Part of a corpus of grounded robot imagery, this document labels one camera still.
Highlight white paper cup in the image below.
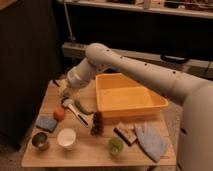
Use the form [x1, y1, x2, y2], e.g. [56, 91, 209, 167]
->
[57, 128, 76, 149]

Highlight green chili pepper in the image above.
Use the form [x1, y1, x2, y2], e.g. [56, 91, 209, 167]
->
[74, 100, 92, 115]

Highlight yellow plastic bin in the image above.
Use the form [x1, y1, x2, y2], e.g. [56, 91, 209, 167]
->
[95, 73, 168, 118]

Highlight black handle on shelf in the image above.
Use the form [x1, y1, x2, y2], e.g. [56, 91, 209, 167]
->
[160, 54, 189, 64]

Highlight low wooden shelf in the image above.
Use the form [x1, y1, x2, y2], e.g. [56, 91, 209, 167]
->
[62, 42, 213, 80]

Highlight blue grey cloth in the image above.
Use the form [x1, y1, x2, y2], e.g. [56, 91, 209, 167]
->
[134, 122, 168, 162]

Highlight small metal cup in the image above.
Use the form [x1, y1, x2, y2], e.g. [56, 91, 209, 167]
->
[32, 132, 50, 150]

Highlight metal stand pole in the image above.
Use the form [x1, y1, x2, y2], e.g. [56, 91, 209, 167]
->
[63, 0, 76, 45]

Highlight dark pine cone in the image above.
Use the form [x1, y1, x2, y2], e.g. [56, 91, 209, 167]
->
[91, 112, 104, 136]

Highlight orange round fruit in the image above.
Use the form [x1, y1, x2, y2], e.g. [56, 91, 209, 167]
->
[53, 107, 65, 121]

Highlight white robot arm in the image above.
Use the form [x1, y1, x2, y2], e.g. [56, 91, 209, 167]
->
[59, 43, 213, 171]

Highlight blue sponge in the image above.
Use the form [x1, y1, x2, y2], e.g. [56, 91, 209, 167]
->
[36, 116, 57, 132]

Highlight green plastic cup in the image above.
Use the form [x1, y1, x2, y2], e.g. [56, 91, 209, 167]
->
[108, 137, 124, 156]

